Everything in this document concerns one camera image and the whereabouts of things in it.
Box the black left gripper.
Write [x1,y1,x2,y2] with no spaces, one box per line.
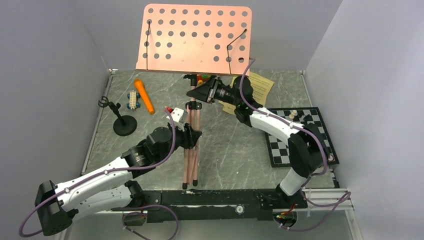
[156,122,202,163]

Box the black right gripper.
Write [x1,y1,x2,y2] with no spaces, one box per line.
[186,75,241,108]

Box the pink music stand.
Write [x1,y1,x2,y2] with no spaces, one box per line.
[135,3,253,190]

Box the yellow sheet music page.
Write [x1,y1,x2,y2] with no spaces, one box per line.
[218,71,275,115]

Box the orange toy microphone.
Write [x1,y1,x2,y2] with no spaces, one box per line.
[134,78,156,115]

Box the black microphone stand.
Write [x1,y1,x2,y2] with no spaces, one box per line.
[98,95,138,137]

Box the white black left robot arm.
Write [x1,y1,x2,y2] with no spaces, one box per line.
[34,123,202,236]

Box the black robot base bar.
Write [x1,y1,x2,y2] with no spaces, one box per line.
[114,189,308,223]

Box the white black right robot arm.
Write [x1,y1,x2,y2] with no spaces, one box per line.
[186,76,330,208]

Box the colourful toy block vehicle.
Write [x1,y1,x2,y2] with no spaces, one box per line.
[196,74,211,85]

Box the white blue toy car chassis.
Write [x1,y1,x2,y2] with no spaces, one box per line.
[126,90,141,111]

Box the white chess piece upper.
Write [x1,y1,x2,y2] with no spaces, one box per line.
[289,110,298,120]

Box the black white chessboard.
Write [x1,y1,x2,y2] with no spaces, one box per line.
[264,106,340,169]

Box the black chess piece left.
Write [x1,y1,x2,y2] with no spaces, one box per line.
[295,110,304,120]

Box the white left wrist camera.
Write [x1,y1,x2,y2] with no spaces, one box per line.
[166,106,188,130]

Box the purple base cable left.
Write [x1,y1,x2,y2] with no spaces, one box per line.
[121,204,180,240]

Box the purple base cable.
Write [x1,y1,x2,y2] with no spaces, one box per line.
[277,189,352,233]
[121,204,180,240]

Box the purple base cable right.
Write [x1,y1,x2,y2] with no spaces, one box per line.
[277,189,352,233]

